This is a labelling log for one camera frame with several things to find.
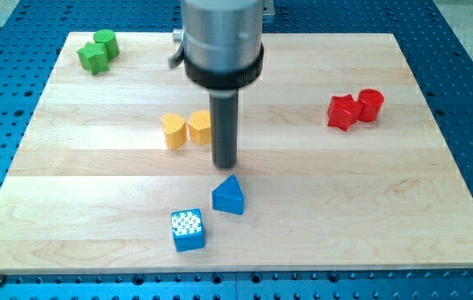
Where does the blue triangle block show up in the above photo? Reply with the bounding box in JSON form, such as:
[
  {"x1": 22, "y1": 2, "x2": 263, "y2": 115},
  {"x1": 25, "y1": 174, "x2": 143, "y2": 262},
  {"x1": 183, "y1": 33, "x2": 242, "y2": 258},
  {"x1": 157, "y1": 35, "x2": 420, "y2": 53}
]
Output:
[{"x1": 212, "y1": 174, "x2": 244, "y2": 215}]

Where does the yellow heart block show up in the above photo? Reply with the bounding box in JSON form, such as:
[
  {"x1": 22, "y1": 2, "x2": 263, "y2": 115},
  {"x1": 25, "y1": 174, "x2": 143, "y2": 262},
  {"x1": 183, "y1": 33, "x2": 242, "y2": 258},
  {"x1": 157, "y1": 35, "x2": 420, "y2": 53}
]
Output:
[{"x1": 161, "y1": 113, "x2": 188, "y2": 150}]

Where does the wooden board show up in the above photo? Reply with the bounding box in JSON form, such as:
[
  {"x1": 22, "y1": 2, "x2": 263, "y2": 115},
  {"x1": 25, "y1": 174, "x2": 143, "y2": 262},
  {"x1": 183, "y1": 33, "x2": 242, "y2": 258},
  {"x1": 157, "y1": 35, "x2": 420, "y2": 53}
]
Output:
[{"x1": 0, "y1": 32, "x2": 473, "y2": 274}]

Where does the blue cube block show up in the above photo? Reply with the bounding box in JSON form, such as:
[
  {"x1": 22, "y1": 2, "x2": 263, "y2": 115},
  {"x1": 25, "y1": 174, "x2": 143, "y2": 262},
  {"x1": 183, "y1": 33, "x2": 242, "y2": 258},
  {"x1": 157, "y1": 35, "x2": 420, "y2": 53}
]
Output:
[{"x1": 170, "y1": 208, "x2": 205, "y2": 252}]

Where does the green star block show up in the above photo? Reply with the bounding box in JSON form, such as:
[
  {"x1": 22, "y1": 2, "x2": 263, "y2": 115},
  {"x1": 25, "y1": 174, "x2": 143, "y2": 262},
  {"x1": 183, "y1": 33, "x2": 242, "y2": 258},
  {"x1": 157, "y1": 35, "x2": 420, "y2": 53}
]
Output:
[{"x1": 77, "y1": 42, "x2": 109, "y2": 75}]

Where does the yellow hexagon block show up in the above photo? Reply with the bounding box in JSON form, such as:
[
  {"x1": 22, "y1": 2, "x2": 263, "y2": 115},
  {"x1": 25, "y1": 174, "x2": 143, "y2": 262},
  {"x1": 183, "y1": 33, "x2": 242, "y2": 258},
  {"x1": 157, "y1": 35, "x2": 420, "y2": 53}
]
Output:
[{"x1": 189, "y1": 110, "x2": 211, "y2": 146}]

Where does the silver robot arm cylinder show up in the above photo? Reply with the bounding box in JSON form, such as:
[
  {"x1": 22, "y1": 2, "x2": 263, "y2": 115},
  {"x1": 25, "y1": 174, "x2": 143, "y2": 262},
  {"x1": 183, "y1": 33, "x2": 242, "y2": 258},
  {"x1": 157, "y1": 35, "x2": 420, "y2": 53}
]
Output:
[{"x1": 181, "y1": 0, "x2": 264, "y2": 90}]

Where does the green cylinder block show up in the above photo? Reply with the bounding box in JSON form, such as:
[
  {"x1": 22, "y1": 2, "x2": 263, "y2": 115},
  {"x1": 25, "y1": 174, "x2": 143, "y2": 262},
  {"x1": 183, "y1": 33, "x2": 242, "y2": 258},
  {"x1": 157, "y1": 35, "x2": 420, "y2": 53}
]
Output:
[{"x1": 93, "y1": 29, "x2": 120, "y2": 60}]

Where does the red star block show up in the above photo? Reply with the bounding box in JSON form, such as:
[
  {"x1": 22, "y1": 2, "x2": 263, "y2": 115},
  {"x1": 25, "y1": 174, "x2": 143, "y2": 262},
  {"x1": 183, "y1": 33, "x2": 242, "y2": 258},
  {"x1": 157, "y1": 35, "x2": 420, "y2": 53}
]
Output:
[{"x1": 327, "y1": 94, "x2": 362, "y2": 132}]

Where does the red cylinder block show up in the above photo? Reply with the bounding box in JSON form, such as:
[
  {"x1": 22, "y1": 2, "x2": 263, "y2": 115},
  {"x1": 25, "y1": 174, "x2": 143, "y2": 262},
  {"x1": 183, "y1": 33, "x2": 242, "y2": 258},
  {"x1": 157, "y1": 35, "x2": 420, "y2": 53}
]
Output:
[{"x1": 357, "y1": 88, "x2": 385, "y2": 123}]

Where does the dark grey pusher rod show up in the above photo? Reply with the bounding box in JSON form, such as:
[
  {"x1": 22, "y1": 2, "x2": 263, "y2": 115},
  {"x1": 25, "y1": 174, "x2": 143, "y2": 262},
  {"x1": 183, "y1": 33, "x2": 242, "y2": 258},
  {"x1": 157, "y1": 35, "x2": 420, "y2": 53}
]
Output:
[{"x1": 209, "y1": 90, "x2": 239, "y2": 168}]

